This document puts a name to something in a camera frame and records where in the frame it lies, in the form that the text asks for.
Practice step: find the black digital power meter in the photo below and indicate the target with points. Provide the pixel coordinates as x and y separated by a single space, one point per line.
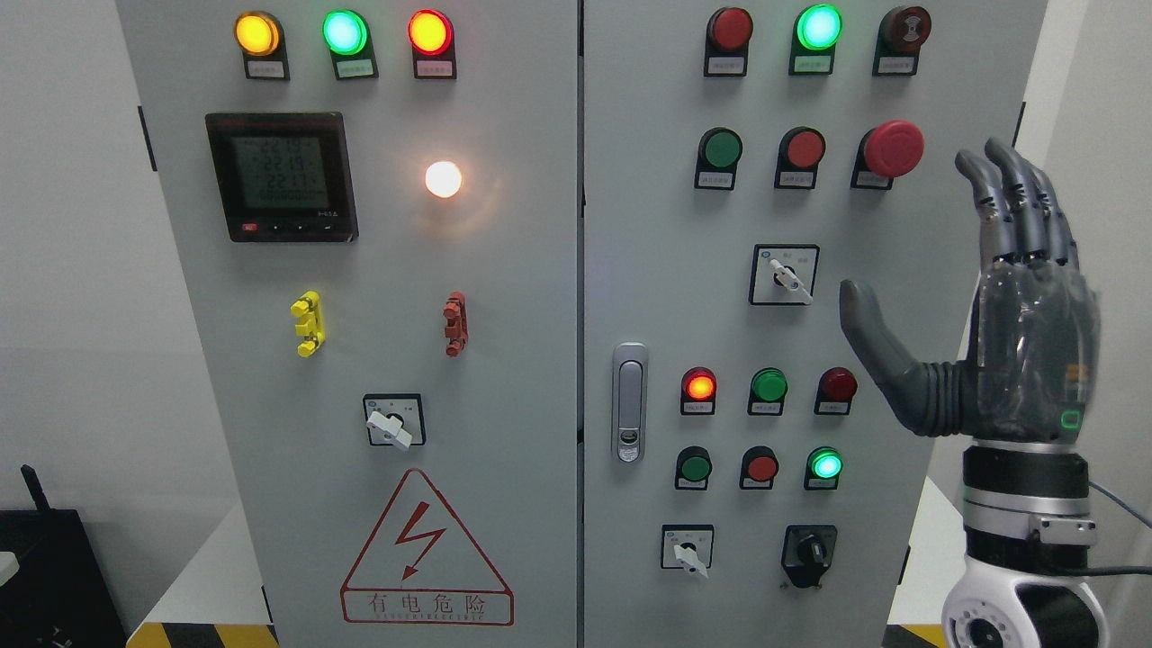
283 177

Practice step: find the red terminal connector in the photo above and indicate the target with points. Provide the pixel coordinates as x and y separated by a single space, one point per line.
456 324

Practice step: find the dark red indicator top right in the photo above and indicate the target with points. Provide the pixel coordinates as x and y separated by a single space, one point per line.
727 36

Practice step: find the red push button lower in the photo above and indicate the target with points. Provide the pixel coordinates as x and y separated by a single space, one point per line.
759 468

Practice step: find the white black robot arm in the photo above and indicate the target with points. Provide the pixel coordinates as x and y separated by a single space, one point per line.
1026 514

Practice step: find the silver door lock handle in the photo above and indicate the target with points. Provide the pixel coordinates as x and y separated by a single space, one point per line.
630 378

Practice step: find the black box with antenna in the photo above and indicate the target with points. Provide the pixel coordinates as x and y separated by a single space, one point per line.
53 593

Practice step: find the white glowing indicator light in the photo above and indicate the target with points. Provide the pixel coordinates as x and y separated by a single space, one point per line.
444 179

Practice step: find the gray robotic hand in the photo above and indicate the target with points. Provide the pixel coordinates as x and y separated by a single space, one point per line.
1034 330

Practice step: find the green indicator lower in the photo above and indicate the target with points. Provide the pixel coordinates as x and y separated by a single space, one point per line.
767 393

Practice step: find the gray electrical cabinet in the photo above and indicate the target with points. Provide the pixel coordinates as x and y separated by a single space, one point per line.
578 228

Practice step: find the green push button upper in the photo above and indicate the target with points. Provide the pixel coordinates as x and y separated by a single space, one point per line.
718 152

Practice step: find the green push button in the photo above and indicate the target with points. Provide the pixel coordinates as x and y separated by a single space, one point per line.
718 152
693 468

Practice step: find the red indicator light left door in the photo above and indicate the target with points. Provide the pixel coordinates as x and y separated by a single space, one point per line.
432 39

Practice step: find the red push button upper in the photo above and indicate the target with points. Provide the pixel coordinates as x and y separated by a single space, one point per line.
800 151

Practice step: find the red push button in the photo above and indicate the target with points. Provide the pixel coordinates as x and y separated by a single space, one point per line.
759 468
800 151

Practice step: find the gray rotary switch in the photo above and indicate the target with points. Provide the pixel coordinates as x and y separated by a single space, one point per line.
688 548
783 275

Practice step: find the black key selector switch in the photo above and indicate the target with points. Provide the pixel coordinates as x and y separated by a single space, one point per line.
807 553

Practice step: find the red emergency stop button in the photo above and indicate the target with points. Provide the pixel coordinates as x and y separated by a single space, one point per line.
890 150

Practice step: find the yellow terminal connector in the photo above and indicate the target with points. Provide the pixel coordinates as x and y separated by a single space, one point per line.
309 325

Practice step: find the yellow indicator light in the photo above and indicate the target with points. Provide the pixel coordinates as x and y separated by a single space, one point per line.
261 40

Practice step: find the green indicator light left door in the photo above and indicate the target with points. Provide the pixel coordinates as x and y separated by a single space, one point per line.
350 44

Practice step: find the red electrical hazard sticker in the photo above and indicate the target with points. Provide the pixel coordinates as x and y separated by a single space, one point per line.
421 565

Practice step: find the gray rotary switch bottom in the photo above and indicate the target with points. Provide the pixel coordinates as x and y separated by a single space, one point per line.
688 548

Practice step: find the red lit indicator lower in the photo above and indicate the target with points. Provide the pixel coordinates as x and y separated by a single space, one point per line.
698 392

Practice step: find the green push button lower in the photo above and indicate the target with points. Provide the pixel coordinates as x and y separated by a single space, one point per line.
693 468

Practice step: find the green lit button lower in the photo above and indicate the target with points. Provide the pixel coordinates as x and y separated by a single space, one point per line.
823 469

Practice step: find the gray rotary switch left door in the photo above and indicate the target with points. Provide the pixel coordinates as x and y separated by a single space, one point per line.
395 420

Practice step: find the green lit indicator top right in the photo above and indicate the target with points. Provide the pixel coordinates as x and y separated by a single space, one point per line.
816 32

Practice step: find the dark red buzzer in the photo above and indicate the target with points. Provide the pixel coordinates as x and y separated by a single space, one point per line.
900 37

